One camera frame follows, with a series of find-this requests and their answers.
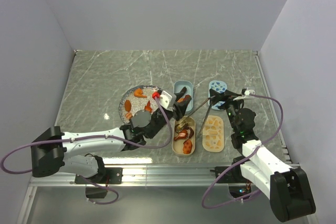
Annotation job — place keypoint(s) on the aluminium frame rail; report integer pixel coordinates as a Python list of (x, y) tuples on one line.
[(143, 175)]

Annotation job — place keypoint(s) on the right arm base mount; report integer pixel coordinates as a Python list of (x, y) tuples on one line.
[(233, 177)]

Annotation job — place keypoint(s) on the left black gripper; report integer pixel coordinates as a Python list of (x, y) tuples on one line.
[(180, 107)]

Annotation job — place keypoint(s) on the beige patterned lid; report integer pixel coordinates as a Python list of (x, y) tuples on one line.
[(213, 134)]

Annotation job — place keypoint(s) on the spotted orange food piece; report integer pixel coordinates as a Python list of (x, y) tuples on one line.
[(187, 146)]

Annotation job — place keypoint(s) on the orange crab claw piece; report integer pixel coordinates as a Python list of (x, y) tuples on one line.
[(148, 107)]

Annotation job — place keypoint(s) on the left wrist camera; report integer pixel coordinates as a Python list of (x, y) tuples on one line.
[(165, 99)]

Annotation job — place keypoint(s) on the speckled round plate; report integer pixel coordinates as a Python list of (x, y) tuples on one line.
[(137, 104)]

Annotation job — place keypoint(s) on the beige lunch box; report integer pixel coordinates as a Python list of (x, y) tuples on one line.
[(177, 146)]

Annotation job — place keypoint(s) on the black sea cucumber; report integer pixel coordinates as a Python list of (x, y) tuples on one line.
[(183, 90)]

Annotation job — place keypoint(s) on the orange oval nugget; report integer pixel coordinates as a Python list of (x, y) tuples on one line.
[(127, 105)]

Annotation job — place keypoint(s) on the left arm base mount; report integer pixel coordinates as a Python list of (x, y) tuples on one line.
[(97, 190)]

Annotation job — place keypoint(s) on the dark glazed food piece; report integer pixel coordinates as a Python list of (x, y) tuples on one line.
[(181, 126)]

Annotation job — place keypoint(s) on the blue lunch box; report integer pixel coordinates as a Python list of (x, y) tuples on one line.
[(183, 85)]

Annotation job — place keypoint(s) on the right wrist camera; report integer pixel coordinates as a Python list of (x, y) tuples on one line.
[(248, 93)]

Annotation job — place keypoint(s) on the orange drumstick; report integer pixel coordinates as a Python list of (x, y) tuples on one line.
[(183, 134)]

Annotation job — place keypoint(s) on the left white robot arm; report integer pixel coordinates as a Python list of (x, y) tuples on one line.
[(56, 151)]

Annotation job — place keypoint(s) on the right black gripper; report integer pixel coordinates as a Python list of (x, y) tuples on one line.
[(216, 97)]

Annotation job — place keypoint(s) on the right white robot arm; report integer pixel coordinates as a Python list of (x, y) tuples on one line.
[(287, 188)]

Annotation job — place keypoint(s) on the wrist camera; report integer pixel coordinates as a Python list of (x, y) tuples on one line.
[(165, 99), (248, 93)]

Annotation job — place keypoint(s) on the blue patterned lid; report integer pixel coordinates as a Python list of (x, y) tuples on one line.
[(219, 86)]

